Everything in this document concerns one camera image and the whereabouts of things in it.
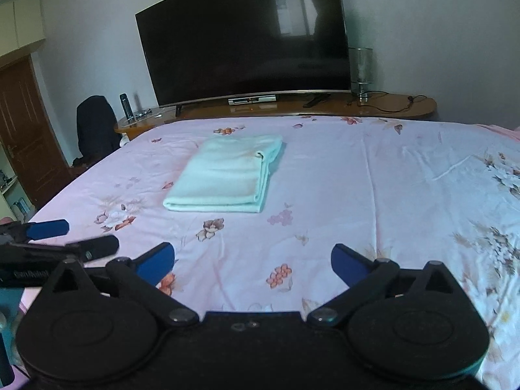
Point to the white overhead cupboard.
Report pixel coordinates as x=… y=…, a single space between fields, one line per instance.
x=20 y=24

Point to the black curved television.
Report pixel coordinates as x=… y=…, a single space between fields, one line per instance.
x=243 y=40

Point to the wooden television cabinet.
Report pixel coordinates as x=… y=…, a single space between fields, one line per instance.
x=284 y=108

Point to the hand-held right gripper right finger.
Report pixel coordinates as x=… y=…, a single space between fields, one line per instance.
x=349 y=267

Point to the small silver metal object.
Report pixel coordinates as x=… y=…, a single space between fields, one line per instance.
x=143 y=113

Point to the black chair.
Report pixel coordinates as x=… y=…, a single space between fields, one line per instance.
x=95 y=130

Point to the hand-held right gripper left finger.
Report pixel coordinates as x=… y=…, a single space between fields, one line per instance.
x=156 y=263

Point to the white towel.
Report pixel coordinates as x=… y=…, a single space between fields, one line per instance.
x=223 y=174

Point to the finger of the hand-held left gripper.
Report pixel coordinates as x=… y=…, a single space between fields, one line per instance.
x=48 y=229
x=97 y=248

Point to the brown wooden door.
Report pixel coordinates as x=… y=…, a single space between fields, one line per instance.
x=28 y=130

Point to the small white object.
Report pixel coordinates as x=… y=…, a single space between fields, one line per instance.
x=124 y=139

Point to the glass table lamp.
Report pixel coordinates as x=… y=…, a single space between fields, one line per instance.
x=360 y=65

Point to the white shelf unit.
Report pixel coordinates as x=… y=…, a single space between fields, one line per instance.
x=9 y=195

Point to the black water bottle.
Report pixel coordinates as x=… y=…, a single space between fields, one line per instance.
x=126 y=107

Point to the pink floral bed sheet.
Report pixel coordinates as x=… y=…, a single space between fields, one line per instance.
x=365 y=195

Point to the silver set-top box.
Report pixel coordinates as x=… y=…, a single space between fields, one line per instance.
x=252 y=100

